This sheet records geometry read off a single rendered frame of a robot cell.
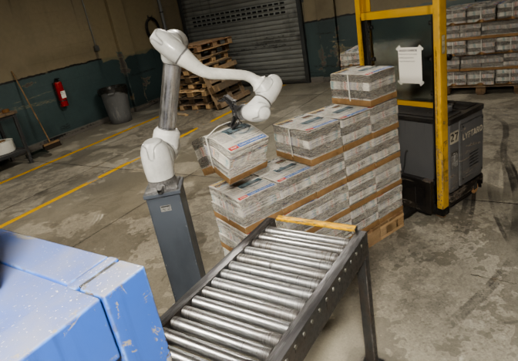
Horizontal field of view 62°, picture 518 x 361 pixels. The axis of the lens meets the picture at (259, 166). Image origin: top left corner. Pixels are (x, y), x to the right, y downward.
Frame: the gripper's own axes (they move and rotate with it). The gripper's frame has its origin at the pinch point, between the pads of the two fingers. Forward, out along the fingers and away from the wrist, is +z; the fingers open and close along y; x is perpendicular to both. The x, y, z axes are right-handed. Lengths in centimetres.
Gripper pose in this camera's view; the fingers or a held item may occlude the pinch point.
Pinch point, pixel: (223, 112)
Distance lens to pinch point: 257.9
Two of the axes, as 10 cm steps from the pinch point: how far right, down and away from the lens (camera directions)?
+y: 2.0, 9.4, 2.8
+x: 7.8, -3.3, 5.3
